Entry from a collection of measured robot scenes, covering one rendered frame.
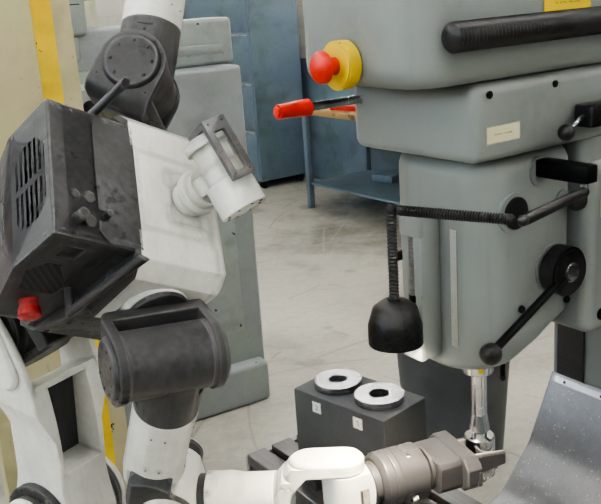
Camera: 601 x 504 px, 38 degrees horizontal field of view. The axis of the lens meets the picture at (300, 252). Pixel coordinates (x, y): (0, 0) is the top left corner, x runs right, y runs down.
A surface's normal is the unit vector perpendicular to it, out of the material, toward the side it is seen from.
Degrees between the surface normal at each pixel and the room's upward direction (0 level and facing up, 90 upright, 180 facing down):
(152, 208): 58
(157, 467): 113
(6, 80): 90
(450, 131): 90
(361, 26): 90
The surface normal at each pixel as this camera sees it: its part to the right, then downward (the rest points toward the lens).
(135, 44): -0.01, -0.20
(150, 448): -0.06, 0.64
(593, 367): -0.82, 0.21
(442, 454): -0.06, -0.96
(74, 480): 0.84, 0.16
